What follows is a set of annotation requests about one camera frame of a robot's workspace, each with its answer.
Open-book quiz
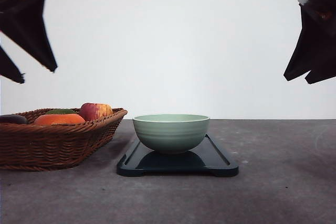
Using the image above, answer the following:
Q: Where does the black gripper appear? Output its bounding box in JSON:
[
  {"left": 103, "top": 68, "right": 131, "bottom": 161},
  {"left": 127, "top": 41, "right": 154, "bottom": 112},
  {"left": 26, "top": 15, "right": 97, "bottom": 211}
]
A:
[
  {"left": 0, "top": 0, "right": 57, "bottom": 84},
  {"left": 284, "top": 0, "right": 336, "bottom": 84}
]

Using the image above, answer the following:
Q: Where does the green ceramic bowl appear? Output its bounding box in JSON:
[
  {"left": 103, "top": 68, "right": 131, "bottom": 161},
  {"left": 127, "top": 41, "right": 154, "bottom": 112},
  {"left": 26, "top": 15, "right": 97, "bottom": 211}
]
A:
[{"left": 133, "top": 114, "right": 210, "bottom": 153}]

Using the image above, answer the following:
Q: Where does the brown wicker basket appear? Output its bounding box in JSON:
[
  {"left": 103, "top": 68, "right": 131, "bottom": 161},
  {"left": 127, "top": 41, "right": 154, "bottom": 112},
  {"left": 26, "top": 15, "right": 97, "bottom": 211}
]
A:
[{"left": 0, "top": 108, "right": 128, "bottom": 171}]

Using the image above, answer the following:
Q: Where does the dark purple eggplant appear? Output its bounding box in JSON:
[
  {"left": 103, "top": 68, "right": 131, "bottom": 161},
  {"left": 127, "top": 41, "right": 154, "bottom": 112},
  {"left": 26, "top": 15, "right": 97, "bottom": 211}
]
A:
[{"left": 0, "top": 114, "right": 27, "bottom": 124}]

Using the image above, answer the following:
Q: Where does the green avocado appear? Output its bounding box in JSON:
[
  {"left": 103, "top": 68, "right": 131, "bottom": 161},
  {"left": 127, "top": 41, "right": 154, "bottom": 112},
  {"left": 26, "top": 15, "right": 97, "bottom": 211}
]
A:
[{"left": 45, "top": 109, "right": 76, "bottom": 114}]

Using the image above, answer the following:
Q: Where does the orange tangerine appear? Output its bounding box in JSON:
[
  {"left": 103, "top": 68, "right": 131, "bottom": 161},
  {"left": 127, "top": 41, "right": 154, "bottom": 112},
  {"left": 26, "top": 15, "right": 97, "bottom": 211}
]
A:
[{"left": 34, "top": 114, "right": 85, "bottom": 125}]

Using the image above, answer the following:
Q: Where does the red yellow apple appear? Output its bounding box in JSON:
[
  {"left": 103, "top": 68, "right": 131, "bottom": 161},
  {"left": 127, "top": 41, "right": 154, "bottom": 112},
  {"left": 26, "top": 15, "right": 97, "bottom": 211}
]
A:
[{"left": 79, "top": 102, "right": 113, "bottom": 121}]

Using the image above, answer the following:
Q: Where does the dark rectangular tray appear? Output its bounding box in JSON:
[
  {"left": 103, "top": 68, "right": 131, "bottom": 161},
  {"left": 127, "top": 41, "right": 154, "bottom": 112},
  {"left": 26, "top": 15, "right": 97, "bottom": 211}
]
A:
[{"left": 117, "top": 135, "right": 239, "bottom": 177}]

